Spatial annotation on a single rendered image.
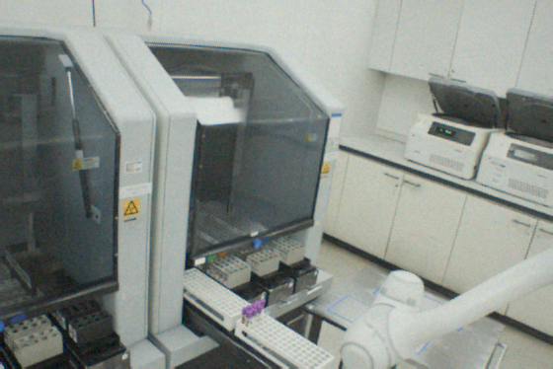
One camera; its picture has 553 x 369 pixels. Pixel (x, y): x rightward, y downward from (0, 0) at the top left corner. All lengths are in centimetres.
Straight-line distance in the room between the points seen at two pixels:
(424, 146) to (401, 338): 270
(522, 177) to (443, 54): 112
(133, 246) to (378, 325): 71
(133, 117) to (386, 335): 78
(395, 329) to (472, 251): 262
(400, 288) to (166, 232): 68
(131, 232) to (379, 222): 273
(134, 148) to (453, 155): 259
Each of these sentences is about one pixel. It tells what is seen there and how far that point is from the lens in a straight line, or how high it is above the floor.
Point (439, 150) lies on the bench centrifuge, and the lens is 348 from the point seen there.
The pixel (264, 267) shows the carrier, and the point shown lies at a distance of 175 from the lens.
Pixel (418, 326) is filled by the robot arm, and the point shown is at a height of 121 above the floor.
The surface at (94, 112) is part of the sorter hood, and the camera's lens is 122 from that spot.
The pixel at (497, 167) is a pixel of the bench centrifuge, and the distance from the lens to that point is 336.
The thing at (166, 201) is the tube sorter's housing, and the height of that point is 119.
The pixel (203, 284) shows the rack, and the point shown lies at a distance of 159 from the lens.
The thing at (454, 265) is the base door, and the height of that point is 28.
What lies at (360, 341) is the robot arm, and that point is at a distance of 91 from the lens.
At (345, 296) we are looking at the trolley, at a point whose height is 82.
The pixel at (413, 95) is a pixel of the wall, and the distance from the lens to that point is 425.
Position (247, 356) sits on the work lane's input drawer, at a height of 79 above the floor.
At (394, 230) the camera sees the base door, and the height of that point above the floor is 35.
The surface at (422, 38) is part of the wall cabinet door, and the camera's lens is 387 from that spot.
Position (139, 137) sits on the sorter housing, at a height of 138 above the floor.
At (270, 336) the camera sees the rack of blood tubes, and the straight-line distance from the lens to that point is 138.
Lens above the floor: 168
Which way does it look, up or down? 19 degrees down
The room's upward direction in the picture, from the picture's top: 8 degrees clockwise
